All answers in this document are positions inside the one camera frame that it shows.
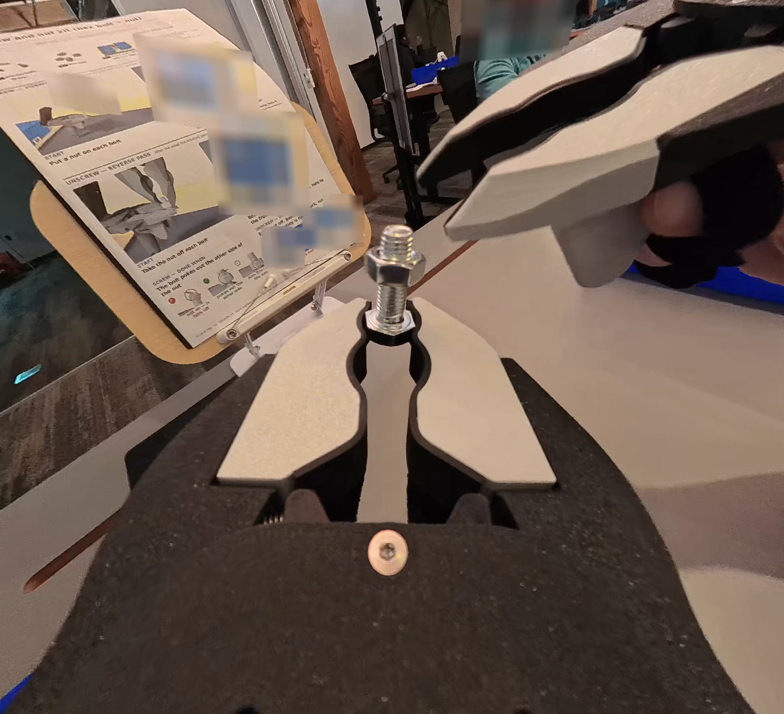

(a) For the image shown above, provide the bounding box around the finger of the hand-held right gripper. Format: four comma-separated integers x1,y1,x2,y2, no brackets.
415,25,651,195
443,43,784,290

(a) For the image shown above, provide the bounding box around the small blue storage bin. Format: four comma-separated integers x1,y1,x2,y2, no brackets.
412,57,461,84

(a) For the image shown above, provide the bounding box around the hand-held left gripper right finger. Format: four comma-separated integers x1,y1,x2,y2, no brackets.
405,296,559,489

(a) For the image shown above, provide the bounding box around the silver hex bolt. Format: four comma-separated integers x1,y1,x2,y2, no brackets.
365,224,420,337

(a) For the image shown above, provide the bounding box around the white sheet clip bar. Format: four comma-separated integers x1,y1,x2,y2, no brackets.
222,250,355,342

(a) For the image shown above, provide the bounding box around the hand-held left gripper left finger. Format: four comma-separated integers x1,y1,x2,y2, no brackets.
216,297,373,488

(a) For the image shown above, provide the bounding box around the blue plastic bin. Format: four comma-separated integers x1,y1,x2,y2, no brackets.
619,272,784,307

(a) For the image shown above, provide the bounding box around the wooden standing desk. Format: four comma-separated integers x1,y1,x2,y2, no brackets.
372,83,445,226

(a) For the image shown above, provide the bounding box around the white stand base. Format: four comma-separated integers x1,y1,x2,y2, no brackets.
229,296,345,379

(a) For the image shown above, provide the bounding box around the black office chair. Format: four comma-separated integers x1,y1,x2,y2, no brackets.
349,54,394,142
437,60,480,125

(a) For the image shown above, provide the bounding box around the person's right hand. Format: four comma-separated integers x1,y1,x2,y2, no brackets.
637,180,784,285

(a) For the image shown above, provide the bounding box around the glass desk divider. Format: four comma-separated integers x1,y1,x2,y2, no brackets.
375,25,414,152

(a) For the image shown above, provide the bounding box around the instruction sheet on wooden board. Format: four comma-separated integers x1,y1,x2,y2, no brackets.
29,101,374,367

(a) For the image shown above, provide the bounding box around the silver hex nut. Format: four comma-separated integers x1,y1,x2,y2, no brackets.
364,251,427,287

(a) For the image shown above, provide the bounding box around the printed instruction sheet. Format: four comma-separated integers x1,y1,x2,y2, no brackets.
0,8,370,348

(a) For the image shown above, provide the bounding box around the wooden pillar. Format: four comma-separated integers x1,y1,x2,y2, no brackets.
260,0,377,204

